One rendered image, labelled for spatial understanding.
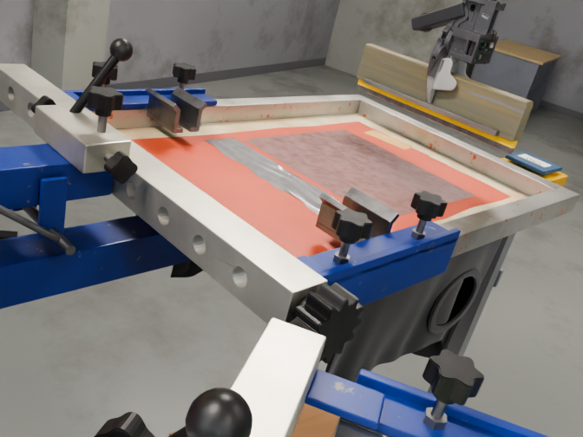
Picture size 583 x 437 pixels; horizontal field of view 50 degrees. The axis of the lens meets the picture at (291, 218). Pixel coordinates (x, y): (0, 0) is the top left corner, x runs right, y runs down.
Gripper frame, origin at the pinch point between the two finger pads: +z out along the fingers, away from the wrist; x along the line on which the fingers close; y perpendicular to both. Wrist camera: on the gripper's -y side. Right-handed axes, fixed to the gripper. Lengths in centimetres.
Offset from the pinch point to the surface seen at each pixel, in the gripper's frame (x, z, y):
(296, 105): -10.9, 10.9, -25.6
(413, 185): -12.9, 13.8, 9.1
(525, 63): 494, 50, -203
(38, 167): -81, 5, 3
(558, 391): 113, 110, 24
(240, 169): -42.8, 13.8, -5.8
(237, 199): -51, 14, 3
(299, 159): -28.1, 13.7, -6.2
